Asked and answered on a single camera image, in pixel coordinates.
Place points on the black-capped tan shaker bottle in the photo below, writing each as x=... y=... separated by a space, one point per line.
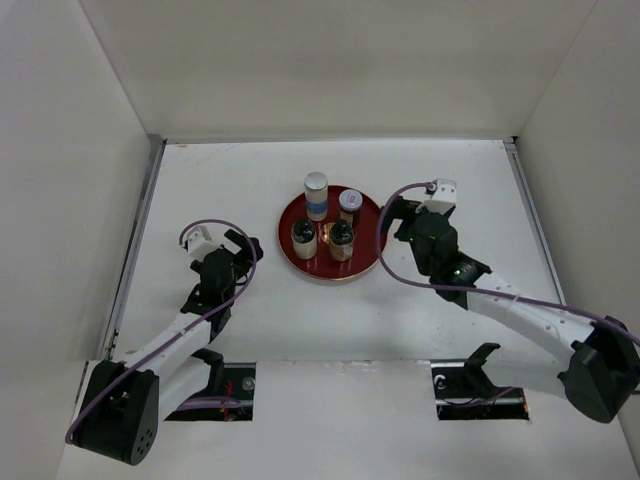
x=341 y=238

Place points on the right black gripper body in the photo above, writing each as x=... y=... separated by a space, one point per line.
x=419 y=258

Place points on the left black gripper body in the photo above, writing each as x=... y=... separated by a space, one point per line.
x=239 y=269

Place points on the red round lacquer tray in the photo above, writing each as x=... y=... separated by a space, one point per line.
x=322 y=265

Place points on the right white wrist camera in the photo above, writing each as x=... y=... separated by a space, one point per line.
x=441 y=196

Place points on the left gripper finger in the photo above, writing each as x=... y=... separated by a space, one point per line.
x=254 y=252
x=236 y=239

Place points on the tall bottle silver cap blue label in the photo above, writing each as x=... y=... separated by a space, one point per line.
x=316 y=196

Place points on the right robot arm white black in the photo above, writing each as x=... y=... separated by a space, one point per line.
x=595 y=364

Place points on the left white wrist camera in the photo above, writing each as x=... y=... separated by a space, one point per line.
x=199 y=243

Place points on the short jar red-white lid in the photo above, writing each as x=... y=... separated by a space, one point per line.
x=350 y=204

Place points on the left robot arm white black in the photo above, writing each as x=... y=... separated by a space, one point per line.
x=177 y=375

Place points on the metal table rail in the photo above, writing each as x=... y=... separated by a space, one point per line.
x=530 y=208
x=115 y=311

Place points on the black-capped white shaker bottle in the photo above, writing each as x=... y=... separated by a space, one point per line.
x=304 y=239

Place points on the left metal table rail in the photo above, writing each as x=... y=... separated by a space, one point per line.
x=115 y=311

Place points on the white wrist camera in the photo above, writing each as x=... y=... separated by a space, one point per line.
x=441 y=196
x=199 y=243

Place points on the right metal table rail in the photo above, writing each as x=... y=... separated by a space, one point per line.
x=530 y=208

